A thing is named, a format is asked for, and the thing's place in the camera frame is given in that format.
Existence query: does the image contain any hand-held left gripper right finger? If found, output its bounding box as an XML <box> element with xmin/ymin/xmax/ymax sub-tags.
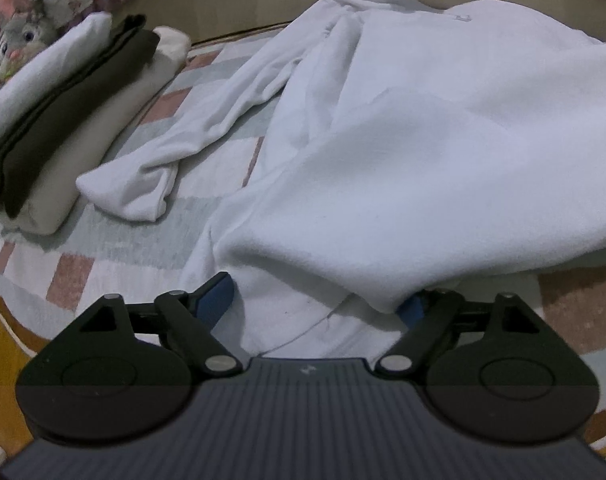
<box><xmin>375</xmin><ymin>289</ymin><xmax>564</xmax><ymax>376</ymax></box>

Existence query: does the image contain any white long-sleeved shirt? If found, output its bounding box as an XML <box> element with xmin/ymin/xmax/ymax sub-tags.
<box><xmin>75</xmin><ymin>0</ymin><xmax>606</xmax><ymax>356</ymax></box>

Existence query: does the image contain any grey plush rabbit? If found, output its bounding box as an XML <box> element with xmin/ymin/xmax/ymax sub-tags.
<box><xmin>0</xmin><ymin>10</ymin><xmax>58</xmax><ymax>81</ymax></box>

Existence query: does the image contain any folded dark garment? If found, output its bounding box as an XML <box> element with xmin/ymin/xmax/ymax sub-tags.
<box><xmin>0</xmin><ymin>15</ymin><xmax>161</xmax><ymax>218</ymax></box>

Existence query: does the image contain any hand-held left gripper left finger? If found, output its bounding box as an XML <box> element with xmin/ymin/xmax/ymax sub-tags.
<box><xmin>58</xmin><ymin>271</ymin><xmax>244</xmax><ymax>376</ymax></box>

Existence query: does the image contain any folded white garment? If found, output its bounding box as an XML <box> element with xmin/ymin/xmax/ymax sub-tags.
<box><xmin>0</xmin><ymin>12</ymin><xmax>114</xmax><ymax>161</ymax></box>

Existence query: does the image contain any checked rug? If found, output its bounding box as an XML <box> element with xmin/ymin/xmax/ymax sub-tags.
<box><xmin>0</xmin><ymin>35</ymin><xmax>606</xmax><ymax>461</ymax></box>

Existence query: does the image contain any stack of folded clothes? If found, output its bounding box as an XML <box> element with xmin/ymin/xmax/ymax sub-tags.
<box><xmin>3</xmin><ymin>27</ymin><xmax>191</xmax><ymax>236</ymax></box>

